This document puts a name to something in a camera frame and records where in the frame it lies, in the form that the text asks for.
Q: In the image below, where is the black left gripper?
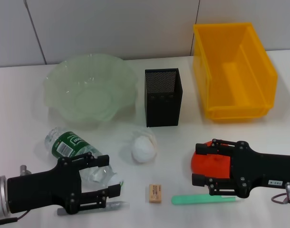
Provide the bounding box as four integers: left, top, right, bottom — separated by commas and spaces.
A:
7, 152, 122, 215

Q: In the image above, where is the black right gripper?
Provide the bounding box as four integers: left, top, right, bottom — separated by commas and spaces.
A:
192, 139, 290, 199

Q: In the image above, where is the red-orange toy orange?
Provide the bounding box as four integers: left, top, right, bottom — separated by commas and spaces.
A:
190, 141, 232, 179

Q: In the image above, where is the mint green pen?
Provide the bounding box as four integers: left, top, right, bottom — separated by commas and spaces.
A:
171, 193, 242, 206

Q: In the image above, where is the white paper ball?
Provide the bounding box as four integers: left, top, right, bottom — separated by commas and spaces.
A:
129, 127, 158, 164

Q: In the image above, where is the clear green-label water bottle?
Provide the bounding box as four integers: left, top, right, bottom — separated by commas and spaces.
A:
44, 126, 125, 191

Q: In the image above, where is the grey glitter pen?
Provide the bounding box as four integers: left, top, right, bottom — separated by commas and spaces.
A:
57, 200, 130, 216

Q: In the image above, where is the beige eraser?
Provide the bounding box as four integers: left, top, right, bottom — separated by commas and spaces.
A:
148, 183, 164, 204

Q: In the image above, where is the black mesh pen holder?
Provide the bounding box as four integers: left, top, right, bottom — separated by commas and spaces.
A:
144, 68, 184, 128

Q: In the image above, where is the pale green glass fruit plate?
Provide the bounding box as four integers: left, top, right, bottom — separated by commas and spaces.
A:
42, 54, 139, 130

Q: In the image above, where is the yellow plastic bin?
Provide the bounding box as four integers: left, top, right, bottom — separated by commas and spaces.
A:
192, 22, 279, 123

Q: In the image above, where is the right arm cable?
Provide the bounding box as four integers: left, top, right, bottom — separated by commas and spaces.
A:
271, 192, 289, 205

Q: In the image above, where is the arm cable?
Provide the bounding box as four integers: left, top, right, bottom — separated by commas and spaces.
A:
271, 192, 289, 205
0, 209, 29, 225

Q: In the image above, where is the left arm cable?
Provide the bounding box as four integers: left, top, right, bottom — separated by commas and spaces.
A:
0, 209, 29, 225

